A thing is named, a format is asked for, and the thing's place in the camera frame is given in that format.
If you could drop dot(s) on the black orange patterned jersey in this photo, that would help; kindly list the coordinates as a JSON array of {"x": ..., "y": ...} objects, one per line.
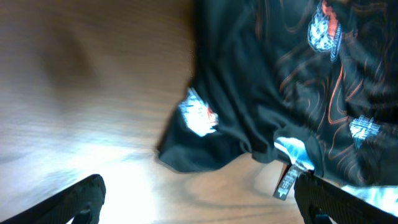
[{"x": 319, "y": 73}]

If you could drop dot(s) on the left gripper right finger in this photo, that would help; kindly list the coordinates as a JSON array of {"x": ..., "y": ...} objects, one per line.
[{"x": 321, "y": 202}]

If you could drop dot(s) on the black clothing label tag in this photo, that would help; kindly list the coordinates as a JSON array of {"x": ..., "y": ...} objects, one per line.
[{"x": 287, "y": 179}]

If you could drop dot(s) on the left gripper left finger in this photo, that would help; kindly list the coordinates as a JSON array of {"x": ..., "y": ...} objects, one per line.
[{"x": 80, "y": 203}]

